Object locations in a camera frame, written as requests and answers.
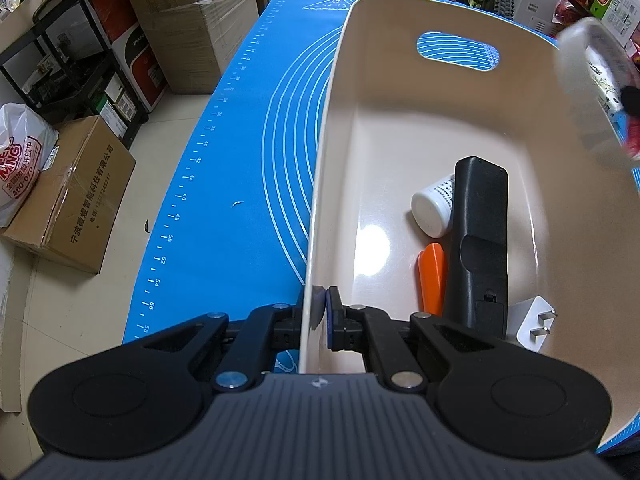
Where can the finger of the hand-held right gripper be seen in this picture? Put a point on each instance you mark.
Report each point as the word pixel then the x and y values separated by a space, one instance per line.
pixel 631 97

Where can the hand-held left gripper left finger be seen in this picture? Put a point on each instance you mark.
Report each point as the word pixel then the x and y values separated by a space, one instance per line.
pixel 316 307

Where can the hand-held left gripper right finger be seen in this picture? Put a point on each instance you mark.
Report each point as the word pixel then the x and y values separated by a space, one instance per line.
pixel 333 312

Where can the clear tape roll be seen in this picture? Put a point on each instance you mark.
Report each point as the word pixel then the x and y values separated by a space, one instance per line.
pixel 575 75

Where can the orange and purple plastic tool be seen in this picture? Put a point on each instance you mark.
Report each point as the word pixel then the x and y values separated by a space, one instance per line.
pixel 432 280

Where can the white pill bottle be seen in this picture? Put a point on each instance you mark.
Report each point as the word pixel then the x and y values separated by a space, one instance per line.
pixel 432 207

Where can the beige plastic basket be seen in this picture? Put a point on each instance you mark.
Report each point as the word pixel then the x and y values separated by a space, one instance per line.
pixel 380 160

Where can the black remote control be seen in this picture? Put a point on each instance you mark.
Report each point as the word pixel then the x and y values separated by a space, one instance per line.
pixel 477 240

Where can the white charger plug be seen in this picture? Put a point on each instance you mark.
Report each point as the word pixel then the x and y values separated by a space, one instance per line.
pixel 532 325

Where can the green and white box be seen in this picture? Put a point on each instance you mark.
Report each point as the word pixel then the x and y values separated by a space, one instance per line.
pixel 617 5

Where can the white chest freezer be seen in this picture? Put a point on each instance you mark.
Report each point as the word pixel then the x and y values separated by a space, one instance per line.
pixel 535 10

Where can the blue silicone baking mat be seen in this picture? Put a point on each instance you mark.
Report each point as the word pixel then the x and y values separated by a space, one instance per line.
pixel 250 160

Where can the brown cardboard box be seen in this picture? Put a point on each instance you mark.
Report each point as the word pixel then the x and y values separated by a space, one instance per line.
pixel 75 195

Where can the red and white appliance box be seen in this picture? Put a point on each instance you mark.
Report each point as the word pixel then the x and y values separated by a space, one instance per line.
pixel 135 65

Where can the large wrapped cardboard box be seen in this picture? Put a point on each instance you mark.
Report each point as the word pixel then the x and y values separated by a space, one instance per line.
pixel 190 25

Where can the white plastic bag red print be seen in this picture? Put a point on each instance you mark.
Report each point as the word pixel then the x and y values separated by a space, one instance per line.
pixel 22 160

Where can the black metal rack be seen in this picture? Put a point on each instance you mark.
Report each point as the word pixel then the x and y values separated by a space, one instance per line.
pixel 65 70

